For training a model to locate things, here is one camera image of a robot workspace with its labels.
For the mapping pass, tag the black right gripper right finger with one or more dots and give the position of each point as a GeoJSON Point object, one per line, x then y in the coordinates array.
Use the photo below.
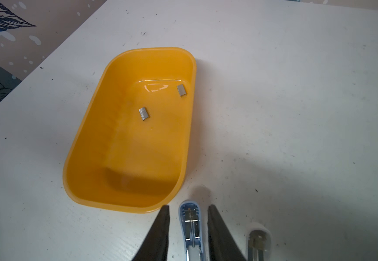
{"type": "Point", "coordinates": [222, 246]}

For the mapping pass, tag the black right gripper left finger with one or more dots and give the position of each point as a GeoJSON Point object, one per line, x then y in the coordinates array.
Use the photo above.
{"type": "Point", "coordinates": [155, 244]}

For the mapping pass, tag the light blue stapler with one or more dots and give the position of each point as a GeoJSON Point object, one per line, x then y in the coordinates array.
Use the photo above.
{"type": "Point", "coordinates": [191, 225]}

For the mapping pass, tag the yellow plastic tray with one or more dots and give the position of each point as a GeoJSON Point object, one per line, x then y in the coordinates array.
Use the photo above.
{"type": "Point", "coordinates": [119, 162]}

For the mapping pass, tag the grey staple strip middle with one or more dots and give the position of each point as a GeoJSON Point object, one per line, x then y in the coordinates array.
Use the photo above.
{"type": "Point", "coordinates": [144, 113]}

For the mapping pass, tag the grey staple strip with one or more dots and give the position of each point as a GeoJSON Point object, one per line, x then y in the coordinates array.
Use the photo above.
{"type": "Point", "coordinates": [144, 113]}
{"type": "Point", "coordinates": [181, 90]}

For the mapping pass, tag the grey staple strip far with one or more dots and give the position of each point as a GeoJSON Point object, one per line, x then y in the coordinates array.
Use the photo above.
{"type": "Point", "coordinates": [181, 90]}

